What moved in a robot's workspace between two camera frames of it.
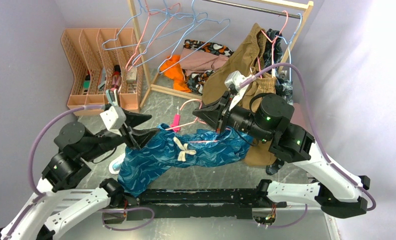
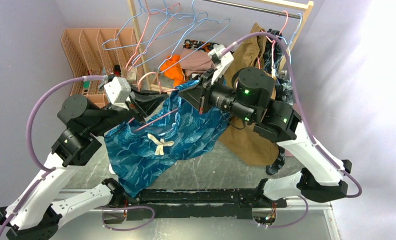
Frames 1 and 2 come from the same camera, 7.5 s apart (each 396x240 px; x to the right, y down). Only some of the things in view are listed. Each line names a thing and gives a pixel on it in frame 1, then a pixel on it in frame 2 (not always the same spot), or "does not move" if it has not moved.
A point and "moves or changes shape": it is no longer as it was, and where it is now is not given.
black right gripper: (210, 113) -> (199, 96)
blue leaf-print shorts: (166, 147) moves or changes shape
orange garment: (172, 69) does not move
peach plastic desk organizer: (101, 59) does not move
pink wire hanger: (196, 120) -> (161, 90)
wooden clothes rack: (299, 10) does not move
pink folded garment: (196, 61) does not move
